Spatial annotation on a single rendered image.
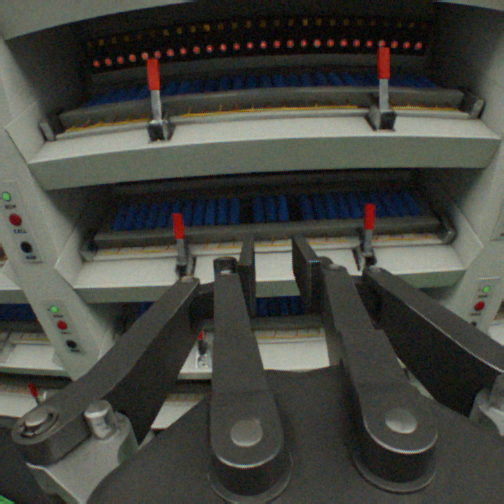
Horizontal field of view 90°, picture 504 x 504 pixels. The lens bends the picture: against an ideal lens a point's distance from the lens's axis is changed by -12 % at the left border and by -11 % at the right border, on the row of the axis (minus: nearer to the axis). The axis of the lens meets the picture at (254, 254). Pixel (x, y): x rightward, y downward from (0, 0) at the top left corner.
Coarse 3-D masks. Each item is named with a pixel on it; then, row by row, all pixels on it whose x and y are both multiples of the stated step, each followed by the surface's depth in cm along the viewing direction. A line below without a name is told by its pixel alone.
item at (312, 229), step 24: (432, 216) 44; (96, 240) 44; (120, 240) 44; (144, 240) 45; (168, 240) 45; (192, 240) 45; (216, 240) 45; (240, 240) 45; (312, 240) 43; (384, 240) 43
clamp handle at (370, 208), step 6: (366, 204) 38; (372, 204) 38; (366, 210) 38; (372, 210) 38; (366, 216) 38; (372, 216) 38; (366, 222) 39; (372, 222) 39; (366, 228) 39; (372, 228) 39; (366, 234) 39; (366, 240) 39; (366, 246) 40; (366, 252) 40
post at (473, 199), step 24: (456, 24) 35; (480, 24) 31; (432, 48) 42; (456, 48) 36; (480, 48) 32; (432, 72) 43; (480, 72) 33; (432, 168) 47; (456, 168) 41; (480, 168) 35; (456, 192) 41; (480, 192) 36; (480, 216) 36; (480, 240) 37; (480, 264) 39; (432, 288) 49; (456, 288) 42; (456, 312) 44
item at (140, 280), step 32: (96, 192) 49; (128, 192) 51; (416, 192) 51; (96, 224) 49; (448, 224) 42; (64, 256) 40; (96, 256) 45; (256, 256) 43; (288, 256) 43; (352, 256) 42; (384, 256) 42; (416, 256) 42; (448, 256) 41; (96, 288) 41; (128, 288) 41; (160, 288) 42; (256, 288) 42; (288, 288) 42
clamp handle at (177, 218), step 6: (174, 216) 39; (180, 216) 39; (174, 222) 39; (180, 222) 39; (174, 228) 39; (180, 228) 39; (180, 234) 39; (180, 240) 40; (180, 246) 40; (180, 252) 40; (180, 258) 41; (186, 258) 41
